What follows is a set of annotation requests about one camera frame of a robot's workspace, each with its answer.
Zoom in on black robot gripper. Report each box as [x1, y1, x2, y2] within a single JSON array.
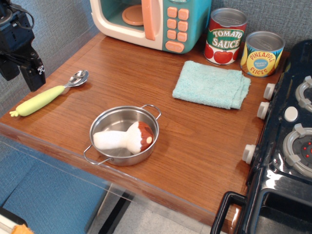
[[0, 0, 46, 92]]

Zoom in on white stove knob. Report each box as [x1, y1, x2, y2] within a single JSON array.
[[263, 83, 275, 100], [257, 102, 270, 120], [242, 144, 256, 164]]

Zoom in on black toy stove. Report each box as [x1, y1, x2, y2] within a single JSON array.
[[211, 39, 312, 234]]

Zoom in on grey rear stove burner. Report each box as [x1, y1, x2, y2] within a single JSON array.
[[295, 75, 312, 113]]

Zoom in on light blue cloth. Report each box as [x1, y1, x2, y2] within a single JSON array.
[[172, 60, 251, 110]]

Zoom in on pineapple slices can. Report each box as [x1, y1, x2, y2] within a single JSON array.
[[240, 31, 285, 78]]

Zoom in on grey stove burner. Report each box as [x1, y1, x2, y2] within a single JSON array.
[[295, 75, 312, 113], [283, 124, 312, 178]]

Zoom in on grey front stove burner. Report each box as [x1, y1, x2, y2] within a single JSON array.
[[283, 124, 312, 178]]

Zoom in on white stove knob top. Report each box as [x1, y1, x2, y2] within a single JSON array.
[[263, 83, 275, 100]]

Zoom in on white round stove button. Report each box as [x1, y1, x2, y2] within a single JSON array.
[[284, 106, 298, 122]]

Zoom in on small steel pot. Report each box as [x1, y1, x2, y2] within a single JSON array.
[[83, 104, 161, 166]]

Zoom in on white stove knob middle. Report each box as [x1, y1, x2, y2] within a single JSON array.
[[257, 102, 270, 120]]

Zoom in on plush mushroom toy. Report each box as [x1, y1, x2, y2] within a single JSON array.
[[93, 121, 154, 155]]

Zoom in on orange microwave turntable plate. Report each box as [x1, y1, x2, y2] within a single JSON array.
[[122, 4, 143, 26]]

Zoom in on orange fuzzy object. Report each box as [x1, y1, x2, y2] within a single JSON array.
[[11, 224, 34, 234]]

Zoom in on teal toy microwave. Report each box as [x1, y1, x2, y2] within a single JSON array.
[[90, 0, 212, 54]]

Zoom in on tomato sauce can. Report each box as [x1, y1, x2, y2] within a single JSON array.
[[204, 8, 248, 65]]

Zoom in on white stove knob bottom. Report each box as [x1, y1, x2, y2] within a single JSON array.
[[242, 144, 256, 164]]

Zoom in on spoon with green handle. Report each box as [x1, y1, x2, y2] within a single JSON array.
[[9, 70, 89, 117]]

